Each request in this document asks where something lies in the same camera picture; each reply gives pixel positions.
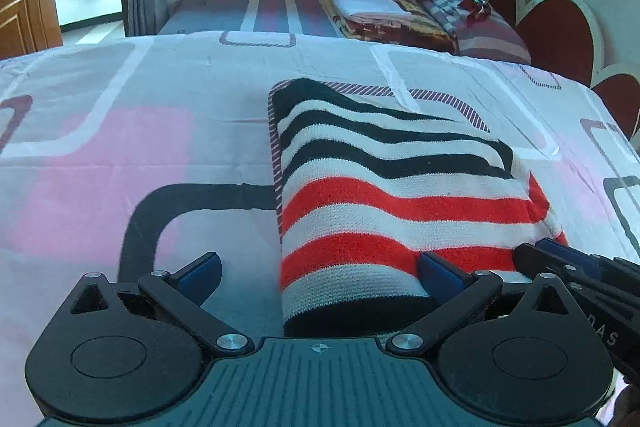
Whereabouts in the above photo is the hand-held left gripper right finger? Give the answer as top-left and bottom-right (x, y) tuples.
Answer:
(385, 251), (597, 358)

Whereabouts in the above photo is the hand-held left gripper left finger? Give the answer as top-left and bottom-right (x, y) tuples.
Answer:
(62, 251), (256, 357)

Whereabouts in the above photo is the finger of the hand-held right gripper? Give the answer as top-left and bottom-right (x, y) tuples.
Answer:
(536, 237), (640, 290)
(514, 243), (596, 295)

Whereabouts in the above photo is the red black white striped sweater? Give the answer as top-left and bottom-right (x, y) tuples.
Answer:
(267, 78), (571, 339)

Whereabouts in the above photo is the pink patterned bed sheet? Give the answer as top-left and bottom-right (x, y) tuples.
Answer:
(0, 29), (640, 427)

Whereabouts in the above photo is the red heart-shaped headboard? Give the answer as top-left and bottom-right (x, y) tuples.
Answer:
(487, 0), (640, 142)

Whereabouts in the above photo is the striped pillow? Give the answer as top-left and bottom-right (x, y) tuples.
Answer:
(454, 9), (532, 66)

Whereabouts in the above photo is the folded blankets pile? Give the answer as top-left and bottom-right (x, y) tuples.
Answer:
(319, 0), (460, 56)

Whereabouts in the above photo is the striped bed sheet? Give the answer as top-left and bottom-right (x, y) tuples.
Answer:
(159, 0), (351, 38)

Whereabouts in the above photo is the plaid folded cloth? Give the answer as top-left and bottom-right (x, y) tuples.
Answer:
(416, 0), (495, 35)

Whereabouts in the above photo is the white folded cloth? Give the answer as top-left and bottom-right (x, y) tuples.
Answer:
(329, 0), (408, 22)

